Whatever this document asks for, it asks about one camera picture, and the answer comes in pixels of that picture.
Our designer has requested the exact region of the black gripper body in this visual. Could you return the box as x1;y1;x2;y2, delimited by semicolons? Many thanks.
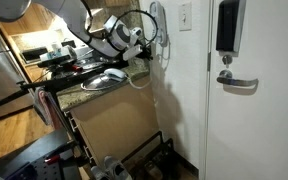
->
137;42;152;60

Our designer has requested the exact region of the black coffee maker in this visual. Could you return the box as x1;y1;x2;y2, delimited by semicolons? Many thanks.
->
84;28;130;70

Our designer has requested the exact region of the white oval object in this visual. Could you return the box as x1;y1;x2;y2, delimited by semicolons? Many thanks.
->
103;68;129;80

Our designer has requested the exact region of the granite topped kitchen counter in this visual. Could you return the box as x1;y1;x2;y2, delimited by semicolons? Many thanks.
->
56;64;161;168

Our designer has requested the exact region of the silver key cylinder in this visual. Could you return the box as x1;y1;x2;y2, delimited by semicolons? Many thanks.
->
221;54;234;66

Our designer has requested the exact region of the black electronic door lock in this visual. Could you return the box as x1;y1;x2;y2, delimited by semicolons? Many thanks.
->
215;0;247;53

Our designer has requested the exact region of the white plastic container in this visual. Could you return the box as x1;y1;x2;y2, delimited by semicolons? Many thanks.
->
39;45;78;63

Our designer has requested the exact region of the black flat pan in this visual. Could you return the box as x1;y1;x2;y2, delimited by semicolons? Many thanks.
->
36;54;78;69

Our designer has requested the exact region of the black metal shoe rack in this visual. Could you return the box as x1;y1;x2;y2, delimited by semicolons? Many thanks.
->
120;130;200;180

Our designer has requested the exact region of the pink and grey towel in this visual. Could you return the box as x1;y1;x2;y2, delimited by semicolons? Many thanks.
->
33;87;64;131

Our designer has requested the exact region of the brown shoe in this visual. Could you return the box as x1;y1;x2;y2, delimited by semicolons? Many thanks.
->
143;161;163;180

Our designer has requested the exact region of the grey sneaker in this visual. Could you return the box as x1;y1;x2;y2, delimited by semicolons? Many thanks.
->
103;155;134;180
90;165;111;180

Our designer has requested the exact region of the white door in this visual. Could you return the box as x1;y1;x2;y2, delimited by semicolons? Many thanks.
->
198;0;288;180

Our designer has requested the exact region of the stainless steel refrigerator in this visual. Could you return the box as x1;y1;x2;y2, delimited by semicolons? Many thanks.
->
0;19;36;122

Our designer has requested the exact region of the black robot table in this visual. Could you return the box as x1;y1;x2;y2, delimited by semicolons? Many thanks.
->
0;128;83;180

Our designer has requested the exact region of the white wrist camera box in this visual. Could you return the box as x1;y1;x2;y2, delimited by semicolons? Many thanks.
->
121;44;144;62

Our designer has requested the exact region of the white wall telephone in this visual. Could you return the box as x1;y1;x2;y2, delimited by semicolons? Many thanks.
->
149;1;169;48

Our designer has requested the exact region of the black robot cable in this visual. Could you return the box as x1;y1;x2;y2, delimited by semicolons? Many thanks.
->
112;9;159;46

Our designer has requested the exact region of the white light switch plate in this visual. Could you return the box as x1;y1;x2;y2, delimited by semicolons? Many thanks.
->
178;1;193;32

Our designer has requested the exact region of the silver door lever handle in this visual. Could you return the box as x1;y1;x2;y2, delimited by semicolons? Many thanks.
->
216;69;259;88

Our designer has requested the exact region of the black camera stand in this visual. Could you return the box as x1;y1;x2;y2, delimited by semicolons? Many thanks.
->
0;66;105;168

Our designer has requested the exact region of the wooden wall cabinet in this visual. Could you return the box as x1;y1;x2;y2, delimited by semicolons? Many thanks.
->
0;3;58;37

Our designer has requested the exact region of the red handled tool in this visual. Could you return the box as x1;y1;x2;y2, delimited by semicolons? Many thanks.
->
43;154;62;165

